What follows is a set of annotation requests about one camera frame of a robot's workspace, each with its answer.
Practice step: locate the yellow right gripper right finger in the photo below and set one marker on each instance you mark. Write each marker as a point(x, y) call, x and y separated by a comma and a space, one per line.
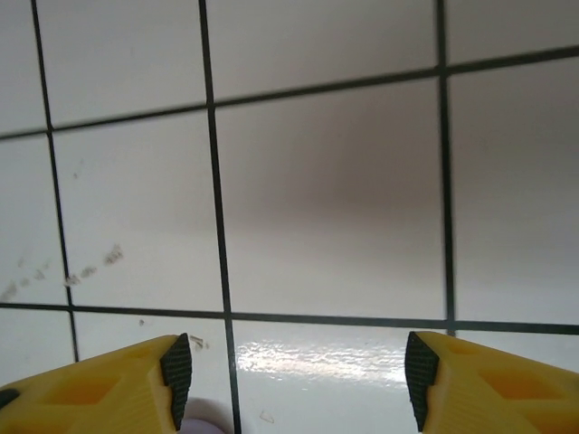
point(497, 393)

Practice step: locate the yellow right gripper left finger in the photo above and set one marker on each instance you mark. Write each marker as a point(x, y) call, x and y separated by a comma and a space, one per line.
point(90, 398)

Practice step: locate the purple earbud charging case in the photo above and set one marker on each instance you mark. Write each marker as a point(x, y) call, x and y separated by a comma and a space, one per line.
point(201, 427)

